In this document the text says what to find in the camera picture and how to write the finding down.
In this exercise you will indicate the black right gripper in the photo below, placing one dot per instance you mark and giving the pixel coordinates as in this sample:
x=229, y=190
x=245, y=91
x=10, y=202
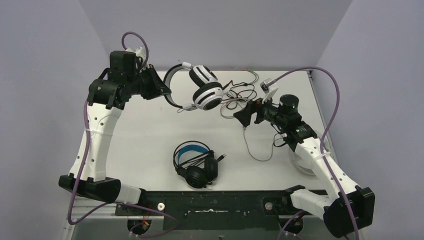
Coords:
x=245, y=115

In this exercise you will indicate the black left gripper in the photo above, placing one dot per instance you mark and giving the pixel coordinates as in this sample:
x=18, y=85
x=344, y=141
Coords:
x=147, y=84

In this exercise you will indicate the white and black headphones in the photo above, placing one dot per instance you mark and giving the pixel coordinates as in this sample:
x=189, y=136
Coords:
x=210, y=92

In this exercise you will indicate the black headphones with blue band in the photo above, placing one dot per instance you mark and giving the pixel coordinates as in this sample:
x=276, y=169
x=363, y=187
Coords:
x=196, y=163

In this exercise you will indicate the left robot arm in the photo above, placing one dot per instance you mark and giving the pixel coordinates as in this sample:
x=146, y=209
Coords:
x=128, y=75

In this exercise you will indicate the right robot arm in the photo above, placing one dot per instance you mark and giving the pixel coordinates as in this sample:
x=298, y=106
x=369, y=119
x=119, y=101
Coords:
x=347, y=207

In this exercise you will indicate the grey white headphones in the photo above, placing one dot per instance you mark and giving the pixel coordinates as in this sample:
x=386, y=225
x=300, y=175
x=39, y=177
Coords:
x=303, y=162

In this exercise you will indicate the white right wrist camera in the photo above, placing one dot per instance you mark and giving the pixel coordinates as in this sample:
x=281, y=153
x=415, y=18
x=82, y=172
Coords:
x=269, y=87

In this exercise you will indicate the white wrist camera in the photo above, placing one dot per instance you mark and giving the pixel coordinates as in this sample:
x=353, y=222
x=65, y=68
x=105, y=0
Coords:
x=141, y=55
x=269, y=87

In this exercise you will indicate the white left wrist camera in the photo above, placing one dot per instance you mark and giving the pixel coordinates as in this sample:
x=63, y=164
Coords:
x=141, y=55

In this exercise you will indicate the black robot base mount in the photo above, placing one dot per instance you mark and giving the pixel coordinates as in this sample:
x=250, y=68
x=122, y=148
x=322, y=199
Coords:
x=224, y=210

